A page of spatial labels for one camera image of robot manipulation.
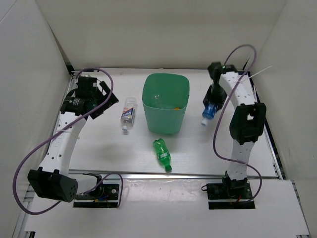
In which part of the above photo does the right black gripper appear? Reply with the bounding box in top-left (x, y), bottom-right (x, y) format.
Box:
top-left (203, 84), bottom-right (228, 114)

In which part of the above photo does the clear bottle blue white label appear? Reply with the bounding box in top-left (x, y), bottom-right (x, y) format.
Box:
top-left (120, 97), bottom-right (137, 134)

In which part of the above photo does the green plastic bottle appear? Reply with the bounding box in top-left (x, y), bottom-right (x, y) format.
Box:
top-left (153, 138), bottom-right (172, 173)

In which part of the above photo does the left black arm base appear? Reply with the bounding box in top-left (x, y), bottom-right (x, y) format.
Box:
top-left (73, 173), bottom-right (123, 208)

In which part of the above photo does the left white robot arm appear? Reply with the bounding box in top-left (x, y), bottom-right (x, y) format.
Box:
top-left (27, 75), bottom-right (119, 202)

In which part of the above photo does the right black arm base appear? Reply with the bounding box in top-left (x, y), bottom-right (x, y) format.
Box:
top-left (201, 177), bottom-right (256, 210)

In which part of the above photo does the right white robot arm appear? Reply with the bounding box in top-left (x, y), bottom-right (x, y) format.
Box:
top-left (202, 62), bottom-right (266, 198)

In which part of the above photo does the green plastic bin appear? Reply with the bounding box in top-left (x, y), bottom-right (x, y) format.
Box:
top-left (142, 73), bottom-right (190, 134)

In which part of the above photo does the blue label sticker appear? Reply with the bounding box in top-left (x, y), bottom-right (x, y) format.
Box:
top-left (84, 68), bottom-right (100, 72)

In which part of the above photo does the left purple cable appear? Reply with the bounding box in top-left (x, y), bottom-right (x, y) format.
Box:
top-left (12, 68), bottom-right (124, 214)

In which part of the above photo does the purple cable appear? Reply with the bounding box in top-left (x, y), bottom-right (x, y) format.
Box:
top-left (12, 68), bottom-right (124, 214)
top-left (212, 44), bottom-right (263, 203)

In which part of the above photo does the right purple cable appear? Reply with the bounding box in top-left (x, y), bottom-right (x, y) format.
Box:
top-left (212, 44), bottom-right (263, 203)

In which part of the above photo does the aluminium table rail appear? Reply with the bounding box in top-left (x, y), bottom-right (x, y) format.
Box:
top-left (69, 170), bottom-right (278, 180)

